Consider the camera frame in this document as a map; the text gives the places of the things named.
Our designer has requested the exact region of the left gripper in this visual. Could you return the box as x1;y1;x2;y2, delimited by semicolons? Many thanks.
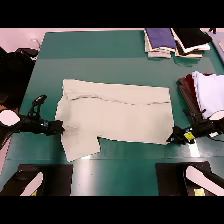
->
46;119;66;136

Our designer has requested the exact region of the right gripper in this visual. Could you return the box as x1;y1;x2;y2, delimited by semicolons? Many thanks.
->
169;125;198;146

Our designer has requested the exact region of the beige shirt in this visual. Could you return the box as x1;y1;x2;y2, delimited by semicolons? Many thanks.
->
54;78;175;163

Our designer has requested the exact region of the brown garment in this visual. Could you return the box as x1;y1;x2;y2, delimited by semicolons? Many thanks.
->
177;76;205;118

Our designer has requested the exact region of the dark red garment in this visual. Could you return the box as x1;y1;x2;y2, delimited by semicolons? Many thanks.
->
184;73;201;101

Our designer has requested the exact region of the white garment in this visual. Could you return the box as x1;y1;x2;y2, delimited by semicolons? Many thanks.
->
175;41;212;58
192;70;224;120

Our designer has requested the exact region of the black garment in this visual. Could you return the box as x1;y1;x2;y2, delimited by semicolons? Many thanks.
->
0;47;37;112
171;27;213;52

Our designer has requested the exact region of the pale beige garment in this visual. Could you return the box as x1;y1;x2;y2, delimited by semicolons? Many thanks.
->
144;30;173;59

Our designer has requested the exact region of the purple garment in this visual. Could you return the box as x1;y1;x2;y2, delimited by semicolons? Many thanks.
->
145;27;178;51

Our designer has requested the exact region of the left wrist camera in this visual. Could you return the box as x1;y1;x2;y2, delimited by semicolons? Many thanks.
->
27;94;48;118

